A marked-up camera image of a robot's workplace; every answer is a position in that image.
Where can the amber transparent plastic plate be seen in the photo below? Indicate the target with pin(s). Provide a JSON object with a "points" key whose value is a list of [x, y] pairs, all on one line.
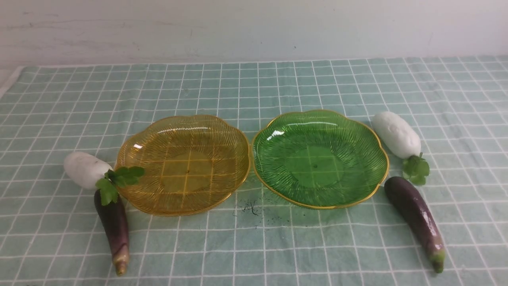
{"points": [[191, 164]]}

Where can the white radish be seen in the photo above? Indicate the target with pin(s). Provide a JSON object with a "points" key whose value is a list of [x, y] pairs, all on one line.
{"points": [[91, 173], [404, 143]]}

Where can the purple eggplant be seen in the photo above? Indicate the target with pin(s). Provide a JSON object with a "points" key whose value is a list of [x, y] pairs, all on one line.
{"points": [[114, 220], [407, 200]]}

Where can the green transparent plastic plate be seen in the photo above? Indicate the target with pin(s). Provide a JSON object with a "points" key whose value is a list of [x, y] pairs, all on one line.
{"points": [[319, 159]]}

